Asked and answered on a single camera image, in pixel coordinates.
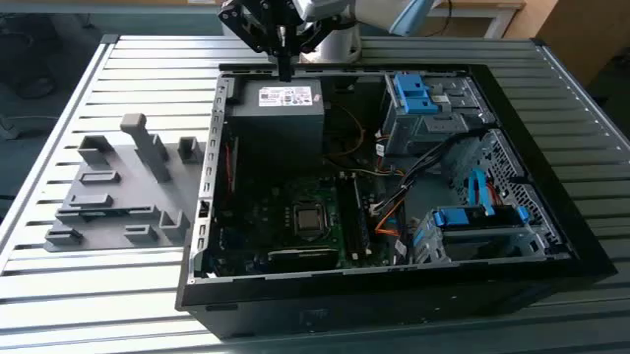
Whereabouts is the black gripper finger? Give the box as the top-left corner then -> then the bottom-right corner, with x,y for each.
217,3 -> 286,81
284,15 -> 344,81

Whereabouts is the blue RAM stick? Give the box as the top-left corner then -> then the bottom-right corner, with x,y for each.
77,209 -> 132,219

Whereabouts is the grey power supply unit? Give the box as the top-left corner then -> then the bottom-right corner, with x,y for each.
225,79 -> 326,174

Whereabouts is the grey metal drive cage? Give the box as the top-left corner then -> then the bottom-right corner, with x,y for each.
380,72 -> 496,158

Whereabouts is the black office chair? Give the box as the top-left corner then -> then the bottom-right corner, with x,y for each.
0,14 -> 63,99

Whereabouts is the green motherboard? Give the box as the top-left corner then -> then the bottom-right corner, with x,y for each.
210,173 -> 394,276

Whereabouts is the CPU socket with silver CPU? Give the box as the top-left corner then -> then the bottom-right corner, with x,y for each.
293,204 -> 329,237

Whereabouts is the grey parts rack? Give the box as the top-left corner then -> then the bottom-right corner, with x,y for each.
42,113 -> 208,254

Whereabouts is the brown wooden cabinet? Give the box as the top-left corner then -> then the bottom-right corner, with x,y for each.
500,0 -> 630,88

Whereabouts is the grey floor stand foot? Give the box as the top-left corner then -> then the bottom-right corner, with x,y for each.
0,110 -> 21,140

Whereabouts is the hard disk in blue carrier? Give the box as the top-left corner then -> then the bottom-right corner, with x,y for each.
432,206 -> 531,232

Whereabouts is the black graphics card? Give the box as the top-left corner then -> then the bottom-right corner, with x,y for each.
266,247 -> 340,274

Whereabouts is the grey metal disk bay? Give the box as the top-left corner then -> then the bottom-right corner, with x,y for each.
408,205 -> 571,263

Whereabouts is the black open PC case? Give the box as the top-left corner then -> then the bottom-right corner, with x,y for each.
174,63 -> 619,340

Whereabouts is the blue plastic drive bracket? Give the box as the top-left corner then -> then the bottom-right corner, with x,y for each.
392,73 -> 440,115

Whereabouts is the thin orange looped wire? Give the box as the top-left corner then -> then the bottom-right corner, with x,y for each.
321,105 -> 365,159

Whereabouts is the black cable bundle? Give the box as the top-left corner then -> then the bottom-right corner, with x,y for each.
373,128 -> 492,215

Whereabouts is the orange flat wire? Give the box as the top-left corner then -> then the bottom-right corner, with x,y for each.
373,195 -> 409,237

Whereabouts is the blue flat wire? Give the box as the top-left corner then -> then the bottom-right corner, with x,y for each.
467,168 -> 496,217

